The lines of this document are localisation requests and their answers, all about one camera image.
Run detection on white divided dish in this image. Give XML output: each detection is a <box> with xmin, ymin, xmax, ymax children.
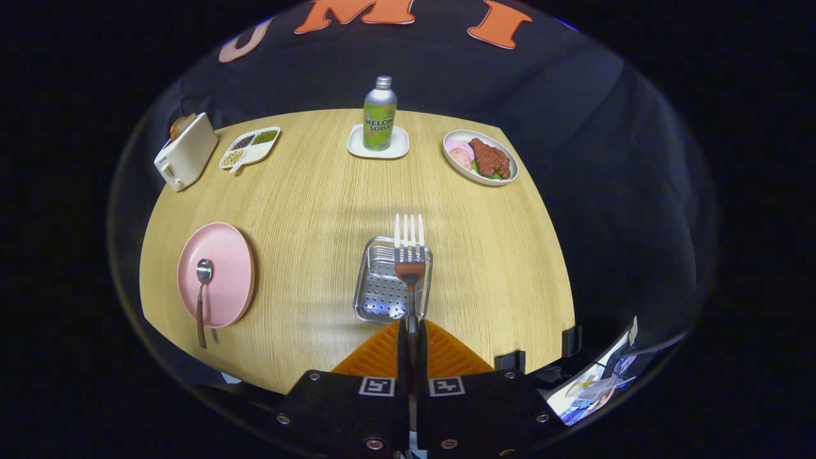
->
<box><xmin>219</xmin><ymin>126</ymin><xmax>281</xmax><ymax>174</ymax></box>

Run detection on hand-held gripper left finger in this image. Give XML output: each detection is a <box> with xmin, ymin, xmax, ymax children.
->
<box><xmin>271</xmin><ymin>320</ymin><xmax>412</xmax><ymax>459</ymax></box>

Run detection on metal fork wooden handle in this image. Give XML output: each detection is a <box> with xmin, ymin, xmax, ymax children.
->
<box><xmin>393</xmin><ymin>214</ymin><xmax>428</xmax><ymax>335</ymax></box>

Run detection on brown steak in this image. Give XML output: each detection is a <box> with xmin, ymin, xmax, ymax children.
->
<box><xmin>469</xmin><ymin>138</ymin><xmax>512</xmax><ymax>180</ymax></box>

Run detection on metal spoon wooden handle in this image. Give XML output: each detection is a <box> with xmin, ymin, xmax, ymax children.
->
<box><xmin>196</xmin><ymin>258</ymin><xmax>214</xmax><ymax>349</ymax></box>

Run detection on printed plastic packaging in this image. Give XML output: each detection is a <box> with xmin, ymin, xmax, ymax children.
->
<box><xmin>547</xmin><ymin>316</ymin><xmax>638</xmax><ymax>426</ymax></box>

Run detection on pink round plate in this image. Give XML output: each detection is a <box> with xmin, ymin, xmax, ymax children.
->
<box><xmin>177</xmin><ymin>222</ymin><xmax>256</xmax><ymax>330</ymax></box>

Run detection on green soda bottle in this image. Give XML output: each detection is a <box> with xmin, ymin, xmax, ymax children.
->
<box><xmin>363</xmin><ymin>76</ymin><xmax>398</xmax><ymax>152</ymax></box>

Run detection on white toaster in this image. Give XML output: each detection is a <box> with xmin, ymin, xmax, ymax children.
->
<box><xmin>154</xmin><ymin>113</ymin><xmax>219</xmax><ymax>192</ymax></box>

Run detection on perforated metal tray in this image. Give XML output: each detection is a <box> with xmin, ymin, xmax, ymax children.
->
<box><xmin>354</xmin><ymin>236</ymin><xmax>434</xmax><ymax>324</ymax></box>

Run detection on pink ham slices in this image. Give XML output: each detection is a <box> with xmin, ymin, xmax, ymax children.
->
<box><xmin>445</xmin><ymin>140</ymin><xmax>476</xmax><ymax>170</ymax></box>

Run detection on white oval food plate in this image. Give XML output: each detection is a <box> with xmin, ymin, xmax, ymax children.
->
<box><xmin>442</xmin><ymin>129</ymin><xmax>519</xmax><ymax>187</ymax></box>

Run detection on white square coaster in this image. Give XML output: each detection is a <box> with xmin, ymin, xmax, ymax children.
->
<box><xmin>347</xmin><ymin>124</ymin><xmax>410</xmax><ymax>160</ymax></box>

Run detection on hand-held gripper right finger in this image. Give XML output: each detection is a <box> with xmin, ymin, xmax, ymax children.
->
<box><xmin>411</xmin><ymin>320</ymin><xmax>565</xmax><ymax>459</ymax></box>

